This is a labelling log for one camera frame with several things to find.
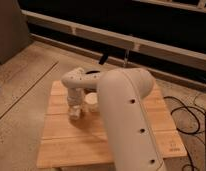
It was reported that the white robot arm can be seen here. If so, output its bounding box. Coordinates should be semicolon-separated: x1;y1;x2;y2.
62;67;166;171

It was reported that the small white bottle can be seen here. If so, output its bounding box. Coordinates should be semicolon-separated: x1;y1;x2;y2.
69;106;82;120

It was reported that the black cable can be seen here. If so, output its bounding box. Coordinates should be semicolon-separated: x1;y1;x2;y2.
163;95;206;171

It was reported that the black table leg stub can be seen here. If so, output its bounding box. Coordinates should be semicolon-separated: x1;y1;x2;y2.
99;53;109;65

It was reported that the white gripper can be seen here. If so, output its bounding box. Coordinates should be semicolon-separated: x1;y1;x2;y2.
67;88;84;108

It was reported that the wooden table board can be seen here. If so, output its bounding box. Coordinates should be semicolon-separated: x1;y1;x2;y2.
37;81;187;169

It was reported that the white metal rail frame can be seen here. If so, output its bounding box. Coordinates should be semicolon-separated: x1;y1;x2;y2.
19;0;206;71

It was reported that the grey cabinet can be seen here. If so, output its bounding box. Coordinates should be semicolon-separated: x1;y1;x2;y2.
0;0;32;64

